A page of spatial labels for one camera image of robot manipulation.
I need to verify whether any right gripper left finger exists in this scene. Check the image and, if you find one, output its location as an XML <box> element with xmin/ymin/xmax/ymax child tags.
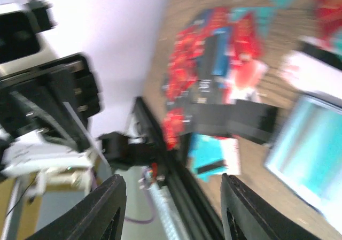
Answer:
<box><xmin>28</xmin><ymin>174</ymin><xmax>127</xmax><ymax>240</ymax></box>

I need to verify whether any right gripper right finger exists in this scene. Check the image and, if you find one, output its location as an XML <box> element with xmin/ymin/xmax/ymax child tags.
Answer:
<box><xmin>221</xmin><ymin>174</ymin><xmax>318</xmax><ymax>240</ymax></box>

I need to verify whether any blue leather card holder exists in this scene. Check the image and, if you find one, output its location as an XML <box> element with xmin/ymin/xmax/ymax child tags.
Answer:
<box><xmin>265</xmin><ymin>94</ymin><xmax>341</xmax><ymax>231</ymax></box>

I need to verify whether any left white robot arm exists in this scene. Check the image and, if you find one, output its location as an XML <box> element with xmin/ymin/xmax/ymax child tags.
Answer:
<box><xmin>1</xmin><ymin>0</ymin><xmax>130</xmax><ymax>198</ymax></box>

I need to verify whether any teal card bottom pile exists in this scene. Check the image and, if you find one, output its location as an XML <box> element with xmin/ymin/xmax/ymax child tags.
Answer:
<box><xmin>188</xmin><ymin>134</ymin><xmax>242</xmax><ymax>182</ymax></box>

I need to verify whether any black card right pile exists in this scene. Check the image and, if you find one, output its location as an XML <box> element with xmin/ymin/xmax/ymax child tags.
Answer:
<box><xmin>184</xmin><ymin>99</ymin><xmax>279</xmax><ymax>144</ymax></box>

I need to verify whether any white card with red dot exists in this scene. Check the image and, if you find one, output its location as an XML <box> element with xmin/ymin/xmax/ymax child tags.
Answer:
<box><xmin>278</xmin><ymin>51</ymin><xmax>341</xmax><ymax>98</ymax></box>

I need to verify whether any light blue slotted strip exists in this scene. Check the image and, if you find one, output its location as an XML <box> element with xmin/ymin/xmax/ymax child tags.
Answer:
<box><xmin>149</xmin><ymin>184</ymin><xmax>190</xmax><ymax>240</ymax></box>

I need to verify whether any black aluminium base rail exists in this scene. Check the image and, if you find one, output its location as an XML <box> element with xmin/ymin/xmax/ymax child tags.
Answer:
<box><xmin>133</xmin><ymin>97</ymin><xmax>224</xmax><ymax>239</ymax></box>

